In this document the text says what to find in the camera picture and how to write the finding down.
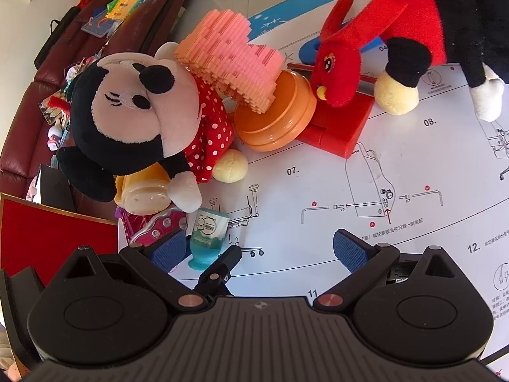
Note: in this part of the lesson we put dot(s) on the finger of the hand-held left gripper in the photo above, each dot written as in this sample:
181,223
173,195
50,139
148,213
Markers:
222,264

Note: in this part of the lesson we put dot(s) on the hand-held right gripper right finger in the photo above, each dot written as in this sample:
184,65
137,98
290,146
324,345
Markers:
352,250

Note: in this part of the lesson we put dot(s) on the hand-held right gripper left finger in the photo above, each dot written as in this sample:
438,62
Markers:
169,248

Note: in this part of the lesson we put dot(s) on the teal toy milk bottle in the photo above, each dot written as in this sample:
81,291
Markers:
208,227

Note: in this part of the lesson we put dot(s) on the red gift box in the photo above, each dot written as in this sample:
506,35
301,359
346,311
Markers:
51,238

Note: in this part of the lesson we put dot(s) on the orange round container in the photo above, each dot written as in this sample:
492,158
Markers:
286,107

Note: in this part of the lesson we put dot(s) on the pink toy shoe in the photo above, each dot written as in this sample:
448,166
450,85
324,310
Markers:
159,223

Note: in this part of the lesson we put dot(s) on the white instruction sheet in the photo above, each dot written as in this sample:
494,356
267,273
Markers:
318,175

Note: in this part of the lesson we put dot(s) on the red plastic block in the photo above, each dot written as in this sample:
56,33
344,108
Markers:
342,131

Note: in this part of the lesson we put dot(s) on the black box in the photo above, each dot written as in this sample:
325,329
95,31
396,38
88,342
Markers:
55,185

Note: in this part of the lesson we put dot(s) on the mouse plush in red dress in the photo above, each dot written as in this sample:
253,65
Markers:
119,103

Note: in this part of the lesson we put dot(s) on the small pink white toy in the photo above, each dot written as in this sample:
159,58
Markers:
55,135

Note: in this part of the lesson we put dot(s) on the dark red leather sofa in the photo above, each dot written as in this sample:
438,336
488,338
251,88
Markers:
24,127

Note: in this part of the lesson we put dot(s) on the pink block heart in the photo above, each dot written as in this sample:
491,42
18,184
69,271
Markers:
230,55

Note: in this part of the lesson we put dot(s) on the clear plastic box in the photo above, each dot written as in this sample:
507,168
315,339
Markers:
99,26

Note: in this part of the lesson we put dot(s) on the black bag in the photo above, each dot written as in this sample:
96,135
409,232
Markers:
55,36

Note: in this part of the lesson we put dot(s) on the red plush toy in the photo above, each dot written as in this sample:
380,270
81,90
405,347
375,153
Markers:
397,12

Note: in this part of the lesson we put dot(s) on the colourful block toy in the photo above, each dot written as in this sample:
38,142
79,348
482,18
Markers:
127,0

